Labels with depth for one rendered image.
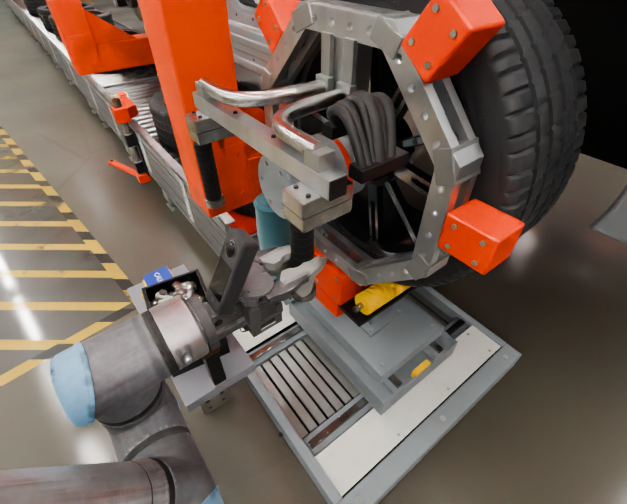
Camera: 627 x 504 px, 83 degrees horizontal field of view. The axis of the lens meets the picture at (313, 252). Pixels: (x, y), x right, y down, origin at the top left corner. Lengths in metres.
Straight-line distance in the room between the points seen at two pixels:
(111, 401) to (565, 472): 1.29
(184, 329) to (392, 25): 0.49
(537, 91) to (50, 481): 0.72
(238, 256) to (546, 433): 1.25
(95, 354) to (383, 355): 0.87
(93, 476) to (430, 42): 0.61
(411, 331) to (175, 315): 0.91
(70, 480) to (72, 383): 0.11
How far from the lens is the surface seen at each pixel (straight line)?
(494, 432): 1.42
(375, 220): 0.89
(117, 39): 2.99
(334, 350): 1.24
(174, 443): 0.54
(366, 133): 0.50
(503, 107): 0.61
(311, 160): 0.47
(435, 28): 0.55
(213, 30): 1.04
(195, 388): 0.89
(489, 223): 0.60
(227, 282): 0.48
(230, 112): 0.67
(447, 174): 0.57
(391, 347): 1.20
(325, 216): 0.50
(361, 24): 0.64
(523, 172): 0.64
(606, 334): 1.89
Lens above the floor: 1.21
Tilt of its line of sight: 42 degrees down
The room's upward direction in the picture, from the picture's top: straight up
